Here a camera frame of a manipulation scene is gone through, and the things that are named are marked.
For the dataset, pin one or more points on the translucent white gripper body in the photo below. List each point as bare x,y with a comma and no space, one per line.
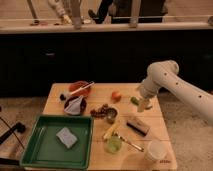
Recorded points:
143,104

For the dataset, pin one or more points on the small orange apple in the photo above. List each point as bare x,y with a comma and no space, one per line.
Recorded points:
116,96

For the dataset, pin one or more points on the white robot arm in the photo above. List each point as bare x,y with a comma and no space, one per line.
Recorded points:
164,75

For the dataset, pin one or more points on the small metal cup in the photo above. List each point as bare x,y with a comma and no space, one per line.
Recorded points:
111,115

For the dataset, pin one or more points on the white paper cup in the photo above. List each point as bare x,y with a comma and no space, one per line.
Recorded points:
155,151

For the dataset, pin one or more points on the green plastic cup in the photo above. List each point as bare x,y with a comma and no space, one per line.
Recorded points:
113,144

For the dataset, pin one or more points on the green chili pepper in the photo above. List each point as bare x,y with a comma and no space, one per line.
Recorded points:
135,101

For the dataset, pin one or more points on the black and tan eraser block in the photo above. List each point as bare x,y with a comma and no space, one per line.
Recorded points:
138,125

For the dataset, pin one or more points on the yellow corn cob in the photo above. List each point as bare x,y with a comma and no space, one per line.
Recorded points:
110,131

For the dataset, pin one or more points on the gold metal spoon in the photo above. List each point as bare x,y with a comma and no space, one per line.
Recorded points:
130,143

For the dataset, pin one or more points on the bunch of dark grapes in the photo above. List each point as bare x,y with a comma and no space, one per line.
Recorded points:
101,112

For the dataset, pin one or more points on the grey folded cloth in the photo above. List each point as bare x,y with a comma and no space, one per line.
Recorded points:
74,105

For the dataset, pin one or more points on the blue sponge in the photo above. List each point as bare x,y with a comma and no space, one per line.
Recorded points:
67,137

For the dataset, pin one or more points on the green plastic tray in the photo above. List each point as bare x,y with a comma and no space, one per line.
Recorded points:
45,150

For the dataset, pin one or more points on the white handled brush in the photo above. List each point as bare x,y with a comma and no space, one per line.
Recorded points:
79,88

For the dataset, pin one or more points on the black clamp handle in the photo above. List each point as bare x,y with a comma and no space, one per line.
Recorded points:
18,127

